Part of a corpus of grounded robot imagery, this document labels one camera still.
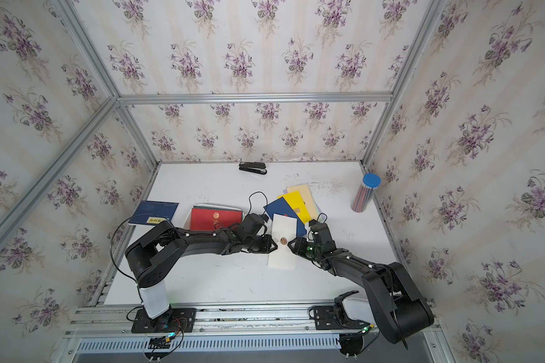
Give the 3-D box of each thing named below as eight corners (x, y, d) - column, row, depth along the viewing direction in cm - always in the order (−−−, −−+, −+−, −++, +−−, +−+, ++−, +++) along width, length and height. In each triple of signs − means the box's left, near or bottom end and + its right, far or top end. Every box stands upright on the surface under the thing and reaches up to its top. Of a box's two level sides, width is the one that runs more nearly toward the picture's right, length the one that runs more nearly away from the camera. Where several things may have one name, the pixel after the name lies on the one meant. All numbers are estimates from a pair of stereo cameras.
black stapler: (238, 174, 116) (238, 170, 114) (239, 165, 120) (239, 162, 118) (266, 174, 116) (266, 170, 114) (266, 165, 120) (266, 162, 118)
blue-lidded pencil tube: (352, 213, 103) (366, 186, 88) (349, 201, 107) (362, 173, 92) (367, 213, 103) (383, 186, 88) (363, 201, 107) (378, 173, 92)
